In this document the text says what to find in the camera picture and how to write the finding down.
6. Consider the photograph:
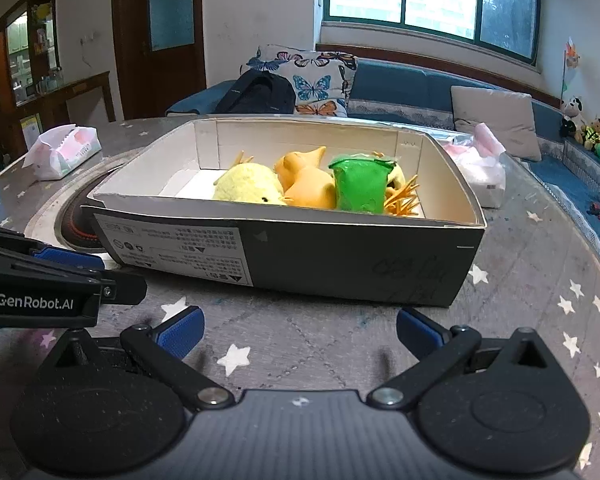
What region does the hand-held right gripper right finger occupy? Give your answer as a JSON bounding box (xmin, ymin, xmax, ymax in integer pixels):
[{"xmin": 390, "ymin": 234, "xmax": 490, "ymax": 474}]
[{"xmin": 367, "ymin": 308, "xmax": 556, "ymax": 408}]

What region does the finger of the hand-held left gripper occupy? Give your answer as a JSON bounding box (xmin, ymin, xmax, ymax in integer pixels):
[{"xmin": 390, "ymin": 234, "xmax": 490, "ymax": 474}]
[
  {"xmin": 70, "ymin": 267, "xmax": 148, "ymax": 307},
  {"xmin": 0, "ymin": 223, "xmax": 106, "ymax": 272}
]

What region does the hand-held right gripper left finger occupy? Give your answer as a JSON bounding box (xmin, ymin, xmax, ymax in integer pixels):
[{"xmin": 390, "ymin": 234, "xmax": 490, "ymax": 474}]
[{"xmin": 42, "ymin": 306, "xmax": 236, "ymax": 408}]

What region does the black cardboard box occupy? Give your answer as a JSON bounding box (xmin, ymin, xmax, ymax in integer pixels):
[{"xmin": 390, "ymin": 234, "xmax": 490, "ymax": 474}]
[{"xmin": 80, "ymin": 116, "xmax": 487, "ymax": 308}]

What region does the yellow rubber toy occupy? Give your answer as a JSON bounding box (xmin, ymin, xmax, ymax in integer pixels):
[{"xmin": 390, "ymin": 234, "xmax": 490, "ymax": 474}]
[{"xmin": 380, "ymin": 151, "xmax": 423, "ymax": 219}]

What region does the green plastic cup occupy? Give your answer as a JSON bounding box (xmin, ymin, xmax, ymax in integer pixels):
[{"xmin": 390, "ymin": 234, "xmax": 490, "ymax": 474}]
[{"xmin": 328, "ymin": 156, "xmax": 398, "ymax": 215}]

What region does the yellow plush toy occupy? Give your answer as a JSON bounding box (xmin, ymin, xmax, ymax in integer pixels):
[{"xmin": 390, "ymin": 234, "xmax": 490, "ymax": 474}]
[{"xmin": 212, "ymin": 162, "xmax": 287, "ymax": 207}]

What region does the orange rubber toy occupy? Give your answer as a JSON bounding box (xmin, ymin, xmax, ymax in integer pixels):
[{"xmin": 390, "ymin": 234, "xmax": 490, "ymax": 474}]
[{"xmin": 274, "ymin": 146, "xmax": 337, "ymax": 209}]

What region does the black round induction cooker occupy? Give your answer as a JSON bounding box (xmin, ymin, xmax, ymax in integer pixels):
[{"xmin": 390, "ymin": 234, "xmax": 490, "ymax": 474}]
[{"xmin": 60, "ymin": 180, "xmax": 112, "ymax": 257}]

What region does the grey star-printed tablecloth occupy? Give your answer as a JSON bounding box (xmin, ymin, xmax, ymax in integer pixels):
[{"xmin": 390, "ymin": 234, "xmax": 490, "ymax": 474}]
[{"xmin": 0, "ymin": 117, "xmax": 600, "ymax": 480}]

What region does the pink white tissue pack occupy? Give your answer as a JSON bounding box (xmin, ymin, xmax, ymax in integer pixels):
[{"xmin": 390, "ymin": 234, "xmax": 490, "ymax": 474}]
[
  {"xmin": 24, "ymin": 124, "xmax": 102, "ymax": 181},
  {"xmin": 442, "ymin": 122, "xmax": 507, "ymax": 209}
]

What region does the brown wooden cabinet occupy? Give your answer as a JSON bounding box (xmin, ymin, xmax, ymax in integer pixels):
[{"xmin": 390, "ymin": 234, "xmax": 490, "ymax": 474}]
[{"xmin": 0, "ymin": 0, "xmax": 117, "ymax": 161}]

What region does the white cushion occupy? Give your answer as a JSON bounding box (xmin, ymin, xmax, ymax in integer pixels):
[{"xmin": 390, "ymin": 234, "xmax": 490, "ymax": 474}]
[{"xmin": 451, "ymin": 85, "xmax": 542, "ymax": 162}]

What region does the brown wooden door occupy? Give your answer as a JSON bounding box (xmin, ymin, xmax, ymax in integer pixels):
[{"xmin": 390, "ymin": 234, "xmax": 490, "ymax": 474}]
[{"xmin": 111, "ymin": 0, "xmax": 206, "ymax": 121}]

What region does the black backpack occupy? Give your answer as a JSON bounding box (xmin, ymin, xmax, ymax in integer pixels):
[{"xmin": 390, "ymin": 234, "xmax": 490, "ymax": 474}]
[{"xmin": 214, "ymin": 69, "xmax": 297, "ymax": 115}]

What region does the blue sofa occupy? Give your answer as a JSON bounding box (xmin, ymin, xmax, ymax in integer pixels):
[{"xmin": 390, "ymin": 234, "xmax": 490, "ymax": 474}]
[{"xmin": 166, "ymin": 57, "xmax": 600, "ymax": 286}]

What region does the black white cow plush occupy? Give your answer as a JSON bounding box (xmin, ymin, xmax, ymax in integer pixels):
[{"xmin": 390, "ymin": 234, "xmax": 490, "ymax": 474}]
[{"xmin": 560, "ymin": 96, "xmax": 586, "ymax": 143}]

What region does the butterfly print pillow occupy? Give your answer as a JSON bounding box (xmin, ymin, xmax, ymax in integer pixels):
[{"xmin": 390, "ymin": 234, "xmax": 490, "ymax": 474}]
[{"xmin": 240, "ymin": 44, "xmax": 358, "ymax": 118}]

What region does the paper wall decoration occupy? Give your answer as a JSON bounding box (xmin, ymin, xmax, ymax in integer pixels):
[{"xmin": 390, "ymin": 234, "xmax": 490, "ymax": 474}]
[{"xmin": 560, "ymin": 37, "xmax": 582, "ymax": 97}]

